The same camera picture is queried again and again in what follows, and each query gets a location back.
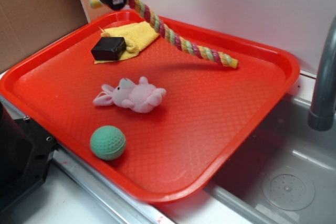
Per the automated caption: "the multicolored twisted rope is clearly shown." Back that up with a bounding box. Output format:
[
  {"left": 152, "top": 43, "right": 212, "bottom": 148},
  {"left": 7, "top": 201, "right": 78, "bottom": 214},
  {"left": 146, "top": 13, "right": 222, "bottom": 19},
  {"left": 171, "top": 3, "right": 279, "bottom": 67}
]
[{"left": 88, "top": 0, "right": 239, "bottom": 69}]

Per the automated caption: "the black square box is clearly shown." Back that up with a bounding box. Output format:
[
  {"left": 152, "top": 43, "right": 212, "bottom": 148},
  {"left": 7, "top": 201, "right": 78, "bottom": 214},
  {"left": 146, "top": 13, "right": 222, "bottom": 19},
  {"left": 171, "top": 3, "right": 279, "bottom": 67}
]
[{"left": 91, "top": 37, "right": 127, "bottom": 61}]

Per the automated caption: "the steel sink basin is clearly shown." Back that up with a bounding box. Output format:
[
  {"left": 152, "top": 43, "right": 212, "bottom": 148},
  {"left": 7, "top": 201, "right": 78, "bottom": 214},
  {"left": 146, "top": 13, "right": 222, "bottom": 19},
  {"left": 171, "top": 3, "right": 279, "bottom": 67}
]
[{"left": 205, "top": 95, "right": 335, "bottom": 223}]

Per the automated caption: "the pink plush bunny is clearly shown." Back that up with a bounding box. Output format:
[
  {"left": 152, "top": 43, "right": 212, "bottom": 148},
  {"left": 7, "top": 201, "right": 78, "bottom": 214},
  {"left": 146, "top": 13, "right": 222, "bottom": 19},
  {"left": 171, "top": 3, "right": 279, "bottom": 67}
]
[{"left": 93, "top": 77, "right": 166, "bottom": 113}]

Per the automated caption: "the yellow cloth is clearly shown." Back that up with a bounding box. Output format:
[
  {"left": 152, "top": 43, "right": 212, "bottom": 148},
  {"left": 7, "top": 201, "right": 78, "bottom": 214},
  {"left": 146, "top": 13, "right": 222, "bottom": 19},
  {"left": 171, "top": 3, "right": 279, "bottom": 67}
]
[{"left": 94, "top": 22, "right": 159, "bottom": 64}]

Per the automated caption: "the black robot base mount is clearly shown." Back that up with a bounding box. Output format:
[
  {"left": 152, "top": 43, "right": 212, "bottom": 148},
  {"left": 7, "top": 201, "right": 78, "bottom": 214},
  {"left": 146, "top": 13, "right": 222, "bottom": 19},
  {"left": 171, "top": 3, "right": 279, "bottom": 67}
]
[{"left": 1, "top": 105, "right": 56, "bottom": 214}]

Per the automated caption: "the green dimpled ball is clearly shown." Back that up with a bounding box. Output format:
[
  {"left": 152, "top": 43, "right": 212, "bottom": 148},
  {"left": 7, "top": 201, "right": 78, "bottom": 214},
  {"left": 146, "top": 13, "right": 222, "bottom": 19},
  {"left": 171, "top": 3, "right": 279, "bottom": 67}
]
[{"left": 90, "top": 125, "right": 126, "bottom": 161}]

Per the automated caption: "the brown cardboard panel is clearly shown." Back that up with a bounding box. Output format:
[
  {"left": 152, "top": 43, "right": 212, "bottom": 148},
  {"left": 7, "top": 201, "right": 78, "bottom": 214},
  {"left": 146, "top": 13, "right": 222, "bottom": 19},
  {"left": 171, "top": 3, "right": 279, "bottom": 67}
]
[{"left": 1, "top": 0, "right": 87, "bottom": 72}]

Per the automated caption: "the grey metal faucet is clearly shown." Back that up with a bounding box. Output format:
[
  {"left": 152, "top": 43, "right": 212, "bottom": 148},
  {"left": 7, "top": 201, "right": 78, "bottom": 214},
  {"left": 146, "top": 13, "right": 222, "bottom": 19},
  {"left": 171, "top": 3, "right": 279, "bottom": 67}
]
[{"left": 308, "top": 19, "right": 335, "bottom": 131}]

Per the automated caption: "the red plastic tray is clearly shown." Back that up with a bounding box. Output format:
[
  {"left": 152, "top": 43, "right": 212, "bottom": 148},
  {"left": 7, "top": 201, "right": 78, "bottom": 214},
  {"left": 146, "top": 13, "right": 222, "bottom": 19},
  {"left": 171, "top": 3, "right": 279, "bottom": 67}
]
[{"left": 1, "top": 10, "right": 300, "bottom": 204}]

